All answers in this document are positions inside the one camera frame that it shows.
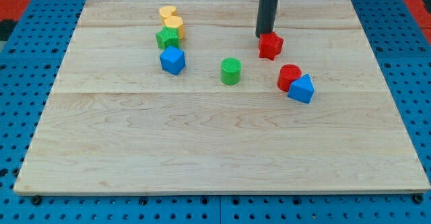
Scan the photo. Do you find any yellow hexagon block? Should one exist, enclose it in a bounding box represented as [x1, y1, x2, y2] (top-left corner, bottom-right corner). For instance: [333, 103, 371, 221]
[164, 15, 185, 40]

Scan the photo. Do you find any blue triangular prism block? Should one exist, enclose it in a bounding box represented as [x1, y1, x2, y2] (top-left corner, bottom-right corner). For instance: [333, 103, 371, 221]
[288, 74, 314, 104]

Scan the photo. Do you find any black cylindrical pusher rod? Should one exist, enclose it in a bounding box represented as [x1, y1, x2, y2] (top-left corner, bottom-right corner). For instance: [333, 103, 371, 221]
[255, 0, 278, 38]

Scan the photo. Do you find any red star block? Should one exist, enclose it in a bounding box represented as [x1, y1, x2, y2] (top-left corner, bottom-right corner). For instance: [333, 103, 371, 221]
[259, 32, 284, 61]

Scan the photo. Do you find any blue cube block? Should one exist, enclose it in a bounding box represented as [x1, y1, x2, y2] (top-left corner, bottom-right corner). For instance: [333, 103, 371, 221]
[160, 46, 186, 75]

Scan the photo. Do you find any yellow heart block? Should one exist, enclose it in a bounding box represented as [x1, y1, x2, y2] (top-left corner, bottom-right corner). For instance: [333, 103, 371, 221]
[159, 5, 177, 25]

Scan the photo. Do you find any wooden board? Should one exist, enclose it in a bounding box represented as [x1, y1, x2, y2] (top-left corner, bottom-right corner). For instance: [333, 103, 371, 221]
[14, 0, 430, 196]

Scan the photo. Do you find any green star block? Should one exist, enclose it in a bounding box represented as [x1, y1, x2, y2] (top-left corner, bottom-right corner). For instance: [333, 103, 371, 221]
[156, 26, 180, 50]

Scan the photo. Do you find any red cylinder block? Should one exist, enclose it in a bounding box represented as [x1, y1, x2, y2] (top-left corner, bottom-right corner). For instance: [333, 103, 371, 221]
[277, 64, 302, 92]

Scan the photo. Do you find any green cylinder block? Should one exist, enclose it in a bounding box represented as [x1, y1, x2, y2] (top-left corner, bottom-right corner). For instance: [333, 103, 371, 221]
[220, 57, 242, 85]

